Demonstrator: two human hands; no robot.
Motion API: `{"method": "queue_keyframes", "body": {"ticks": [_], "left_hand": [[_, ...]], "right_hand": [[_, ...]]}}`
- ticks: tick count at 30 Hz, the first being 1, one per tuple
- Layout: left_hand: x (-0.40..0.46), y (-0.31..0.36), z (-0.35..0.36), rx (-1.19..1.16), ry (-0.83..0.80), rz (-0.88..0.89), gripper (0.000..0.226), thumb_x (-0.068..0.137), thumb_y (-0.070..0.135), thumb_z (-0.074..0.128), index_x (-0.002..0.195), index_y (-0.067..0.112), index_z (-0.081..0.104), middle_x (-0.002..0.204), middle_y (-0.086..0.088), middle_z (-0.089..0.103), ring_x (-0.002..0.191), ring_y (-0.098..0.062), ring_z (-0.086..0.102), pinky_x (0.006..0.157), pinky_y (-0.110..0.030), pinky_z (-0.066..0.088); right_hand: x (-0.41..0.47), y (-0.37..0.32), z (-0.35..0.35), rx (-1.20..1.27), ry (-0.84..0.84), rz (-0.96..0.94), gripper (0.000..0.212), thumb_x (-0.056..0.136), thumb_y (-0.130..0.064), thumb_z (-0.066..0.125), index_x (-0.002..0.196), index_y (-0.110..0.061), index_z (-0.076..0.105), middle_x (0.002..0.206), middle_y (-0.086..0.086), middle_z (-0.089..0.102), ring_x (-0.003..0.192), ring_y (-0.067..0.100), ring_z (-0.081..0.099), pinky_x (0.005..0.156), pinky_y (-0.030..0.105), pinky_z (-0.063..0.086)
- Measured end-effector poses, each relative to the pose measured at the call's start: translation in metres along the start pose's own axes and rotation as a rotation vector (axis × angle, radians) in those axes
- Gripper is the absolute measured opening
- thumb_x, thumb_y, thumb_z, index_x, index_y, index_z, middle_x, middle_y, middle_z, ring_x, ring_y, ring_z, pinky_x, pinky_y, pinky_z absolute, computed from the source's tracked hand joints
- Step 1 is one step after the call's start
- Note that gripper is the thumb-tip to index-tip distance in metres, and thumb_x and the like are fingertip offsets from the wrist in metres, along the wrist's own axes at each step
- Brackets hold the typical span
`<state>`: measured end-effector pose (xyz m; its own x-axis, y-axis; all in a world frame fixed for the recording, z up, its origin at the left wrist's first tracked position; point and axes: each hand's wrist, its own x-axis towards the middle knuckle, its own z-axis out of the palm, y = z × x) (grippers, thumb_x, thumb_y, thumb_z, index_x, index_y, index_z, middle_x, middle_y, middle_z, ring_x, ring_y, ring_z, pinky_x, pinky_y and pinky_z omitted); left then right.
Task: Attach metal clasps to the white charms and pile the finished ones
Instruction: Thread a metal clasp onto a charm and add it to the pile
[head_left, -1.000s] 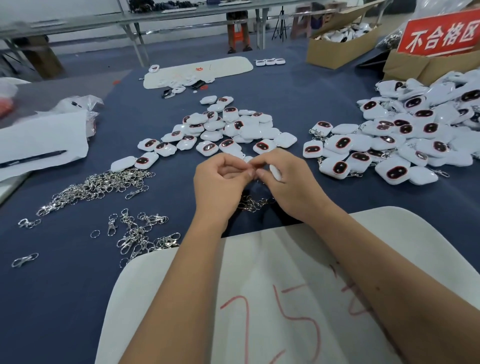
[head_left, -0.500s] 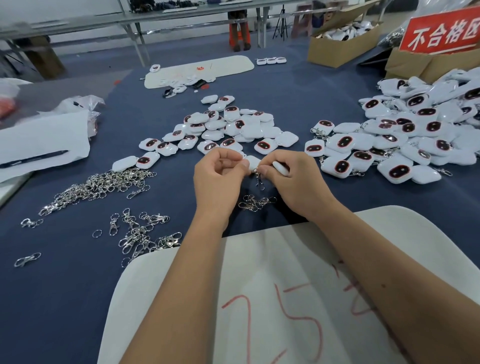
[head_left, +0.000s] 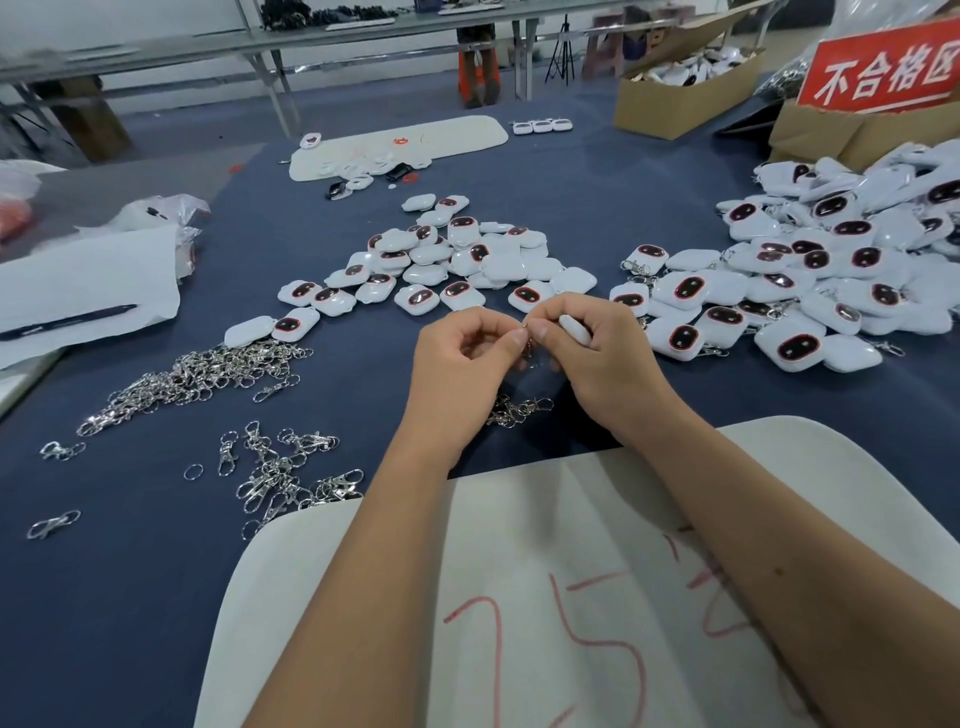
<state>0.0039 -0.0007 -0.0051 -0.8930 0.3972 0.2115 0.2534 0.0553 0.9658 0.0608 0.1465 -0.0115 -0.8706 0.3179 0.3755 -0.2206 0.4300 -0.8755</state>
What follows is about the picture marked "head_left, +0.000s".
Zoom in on person's right forearm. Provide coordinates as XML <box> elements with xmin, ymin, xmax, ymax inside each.
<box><xmin>645</xmin><ymin>405</ymin><xmax>960</xmax><ymax>728</ymax></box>

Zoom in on grey metal table frame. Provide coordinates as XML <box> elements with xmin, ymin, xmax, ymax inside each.
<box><xmin>0</xmin><ymin>0</ymin><xmax>797</xmax><ymax>140</ymax></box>

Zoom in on orange bag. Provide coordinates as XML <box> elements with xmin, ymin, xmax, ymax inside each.
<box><xmin>0</xmin><ymin>199</ymin><xmax>35</xmax><ymax>245</ymax></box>

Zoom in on person's left forearm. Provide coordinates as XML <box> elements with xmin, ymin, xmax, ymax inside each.
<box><xmin>243</xmin><ymin>447</ymin><xmax>482</xmax><ymax>728</ymax></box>

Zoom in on person's right hand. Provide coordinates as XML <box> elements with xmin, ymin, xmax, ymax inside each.
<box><xmin>522</xmin><ymin>292</ymin><xmax>695</xmax><ymax>444</ymax></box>

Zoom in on large clear plastic bag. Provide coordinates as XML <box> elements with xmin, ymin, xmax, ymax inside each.
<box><xmin>754</xmin><ymin>0</ymin><xmax>960</xmax><ymax>99</ymax></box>

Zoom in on open cardboard box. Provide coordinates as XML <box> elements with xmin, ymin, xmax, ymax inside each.
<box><xmin>615</xmin><ymin>0</ymin><xmax>774</xmax><ymax>141</ymax></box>

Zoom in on white foam board red marks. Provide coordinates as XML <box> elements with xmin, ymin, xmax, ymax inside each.
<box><xmin>195</xmin><ymin>415</ymin><xmax>960</xmax><ymax>728</ymax></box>

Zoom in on white plastic bag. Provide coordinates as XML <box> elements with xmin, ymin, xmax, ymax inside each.
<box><xmin>0</xmin><ymin>157</ymin><xmax>65</xmax><ymax>201</ymax></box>

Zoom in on white paper sheet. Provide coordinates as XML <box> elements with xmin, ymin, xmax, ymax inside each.
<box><xmin>0</xmin><ymin>225</ymin><xmax>182</xmax><ymax>372</ymax></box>

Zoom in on person's left hand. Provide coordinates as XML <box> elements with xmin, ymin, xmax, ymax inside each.
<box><xmin>397</xmin><ymin>307</ymin><xmax>534</xmax><ymax>467</ymax></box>

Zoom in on long white foam board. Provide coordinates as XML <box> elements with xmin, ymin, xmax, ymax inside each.
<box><xmin>288</xmin><ymin>115</ymin><xmax>512</xmax><ymax>183</ymax></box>

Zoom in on orange plastic stool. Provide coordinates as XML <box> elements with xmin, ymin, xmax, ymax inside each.
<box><xmin>454</xmin><ymin>18</ymin><xmax>504</xmax><ymax>110</ymax></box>

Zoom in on black pen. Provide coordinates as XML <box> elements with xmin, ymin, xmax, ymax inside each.
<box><xmin>0</xmin><ymin>304</ymin><xmax>140</xmax><ymax>341</ymax></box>

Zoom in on black tripod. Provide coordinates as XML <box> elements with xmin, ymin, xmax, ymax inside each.
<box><xmin>544</xmin><ymin>15</ymin><xmax>578</xmax><ymax>86</ymax></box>

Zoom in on red sign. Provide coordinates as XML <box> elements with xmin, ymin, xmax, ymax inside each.
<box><xmin>798</xmin><ymin>18</ymin><xmax>960</xmax><ymax>114</ymax></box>

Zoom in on flat brown cardboard box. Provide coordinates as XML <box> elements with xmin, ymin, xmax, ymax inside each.
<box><xmin>769</xmin><ymin>97</ymin><xmax>960</xmax><ymax>171</ymax></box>

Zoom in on red plastic stool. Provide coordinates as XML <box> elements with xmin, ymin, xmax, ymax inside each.
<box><xmin>459</xmin><ymin>42</ymin><xmax>504</xmax><ymax>107</ymax></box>

